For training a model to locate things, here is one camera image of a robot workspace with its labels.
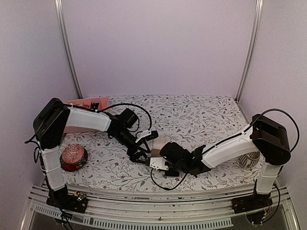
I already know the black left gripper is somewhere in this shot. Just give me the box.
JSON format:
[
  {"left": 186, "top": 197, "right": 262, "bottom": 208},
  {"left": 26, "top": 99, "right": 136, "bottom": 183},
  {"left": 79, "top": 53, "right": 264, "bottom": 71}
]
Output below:
[{"left": 113, "top": 128, "right": 151, "bottom": 164}]

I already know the tan beige underwear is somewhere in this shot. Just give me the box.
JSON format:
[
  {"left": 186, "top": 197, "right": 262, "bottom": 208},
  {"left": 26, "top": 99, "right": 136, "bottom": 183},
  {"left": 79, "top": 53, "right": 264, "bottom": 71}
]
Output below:
[{"left": 151, "top": 138, "right": 169, "bottom": 157}]

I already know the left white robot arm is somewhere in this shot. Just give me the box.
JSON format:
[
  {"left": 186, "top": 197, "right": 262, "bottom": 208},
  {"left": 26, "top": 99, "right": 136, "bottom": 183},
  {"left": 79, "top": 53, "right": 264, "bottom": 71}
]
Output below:
[{"left": 33, "top": 98, "right": 152, "bottom": 208}]

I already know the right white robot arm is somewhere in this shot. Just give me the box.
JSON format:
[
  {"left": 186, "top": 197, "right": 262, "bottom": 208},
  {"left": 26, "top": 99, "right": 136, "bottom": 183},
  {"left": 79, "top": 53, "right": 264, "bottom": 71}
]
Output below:
[{"left": 160, "top": 114, "right": 291, "bottom": 209}]

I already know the floral patterned table cloth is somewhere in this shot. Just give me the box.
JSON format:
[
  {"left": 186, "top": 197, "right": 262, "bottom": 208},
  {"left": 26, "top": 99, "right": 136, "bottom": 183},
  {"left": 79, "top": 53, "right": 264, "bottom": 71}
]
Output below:
[{"left": 61, "top": 95, "right": 262, "bottom": 193}]

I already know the pink divided organizer box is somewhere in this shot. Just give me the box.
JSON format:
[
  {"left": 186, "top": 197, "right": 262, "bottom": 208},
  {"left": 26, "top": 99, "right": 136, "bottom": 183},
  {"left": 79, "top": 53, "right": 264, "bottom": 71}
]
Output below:
[{"left": 64, "top": 97, "right": 109, "bottom": 133}]

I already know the red patterned bowl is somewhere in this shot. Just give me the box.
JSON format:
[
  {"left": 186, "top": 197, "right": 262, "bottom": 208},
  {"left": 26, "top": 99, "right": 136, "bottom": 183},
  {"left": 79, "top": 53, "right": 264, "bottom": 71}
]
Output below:
[{"left": 59, "top": 144, "right": 88, "bottom": 172}]

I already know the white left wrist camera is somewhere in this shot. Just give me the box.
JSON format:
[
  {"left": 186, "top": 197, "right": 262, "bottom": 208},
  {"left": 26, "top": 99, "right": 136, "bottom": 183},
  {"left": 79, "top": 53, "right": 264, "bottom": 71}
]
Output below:
[{"left": 135, "top": 130, "right": 158, "bottom": 143}]

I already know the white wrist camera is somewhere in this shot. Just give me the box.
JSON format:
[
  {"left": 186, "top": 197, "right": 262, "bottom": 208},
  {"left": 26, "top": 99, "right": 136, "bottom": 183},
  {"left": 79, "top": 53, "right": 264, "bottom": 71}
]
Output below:
[
  {"left": 149, "top": 157, "right": 169, "bottom": 171},
  {"left": 135, "top": 130, "right": 158, "bottom": 143}
]

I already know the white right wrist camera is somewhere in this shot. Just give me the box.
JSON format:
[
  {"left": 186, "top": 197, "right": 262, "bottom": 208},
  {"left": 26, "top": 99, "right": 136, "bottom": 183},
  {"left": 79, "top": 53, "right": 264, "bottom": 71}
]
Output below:
[{"left": 149, "top": 157, "right": 169, "bottom": 171}]

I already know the striped metal wire cup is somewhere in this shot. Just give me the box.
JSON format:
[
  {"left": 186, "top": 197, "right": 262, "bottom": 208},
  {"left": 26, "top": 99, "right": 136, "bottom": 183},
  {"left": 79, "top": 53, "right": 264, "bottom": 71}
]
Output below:
[{"left": 238, "top": 152, "right": 260, "bottom": 169}]

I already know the aluminium front rail frame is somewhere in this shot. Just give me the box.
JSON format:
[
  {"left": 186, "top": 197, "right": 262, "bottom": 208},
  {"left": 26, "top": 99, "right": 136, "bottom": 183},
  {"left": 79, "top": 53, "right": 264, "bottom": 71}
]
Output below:
[{"left": 20, "top": 185, "right": 300, "bottom": 230}]

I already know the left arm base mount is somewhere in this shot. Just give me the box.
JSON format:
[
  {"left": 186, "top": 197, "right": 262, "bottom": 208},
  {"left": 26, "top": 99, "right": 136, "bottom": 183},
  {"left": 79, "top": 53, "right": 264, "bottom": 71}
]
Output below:
[{"left": 46, "top": 185, "right": 88, "bottom": 214}]

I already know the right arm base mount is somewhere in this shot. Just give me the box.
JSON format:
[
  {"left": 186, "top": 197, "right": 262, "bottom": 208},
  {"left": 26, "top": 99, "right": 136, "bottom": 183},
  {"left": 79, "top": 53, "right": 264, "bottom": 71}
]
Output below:
[{"left": 231, "top": 187, "right": 272, "bottom": 214}]

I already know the left aluminium corner post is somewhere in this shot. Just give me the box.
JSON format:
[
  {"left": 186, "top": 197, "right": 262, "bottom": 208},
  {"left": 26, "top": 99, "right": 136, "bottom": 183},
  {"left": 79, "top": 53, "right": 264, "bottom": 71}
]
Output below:
[{"left": 54, "top": 0, "right": 83, "bottom": 99}]

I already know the aluminium corner post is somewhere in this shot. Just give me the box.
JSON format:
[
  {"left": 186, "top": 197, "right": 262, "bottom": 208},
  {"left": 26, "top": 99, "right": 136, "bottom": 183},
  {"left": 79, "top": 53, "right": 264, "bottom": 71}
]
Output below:
[
  {"left": 54, "top": 0, "right": 83, "bottom": 99},
  {"left": 235, "top": 0, "right": 263, "bottom": 104}
]

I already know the right aluminium corner post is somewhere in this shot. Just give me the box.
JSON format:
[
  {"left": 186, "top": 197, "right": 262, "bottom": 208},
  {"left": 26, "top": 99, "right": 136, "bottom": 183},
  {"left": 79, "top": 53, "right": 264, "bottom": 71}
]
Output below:
[{"left": 235, "top": 0, "right": 263, "bottom": 104}]

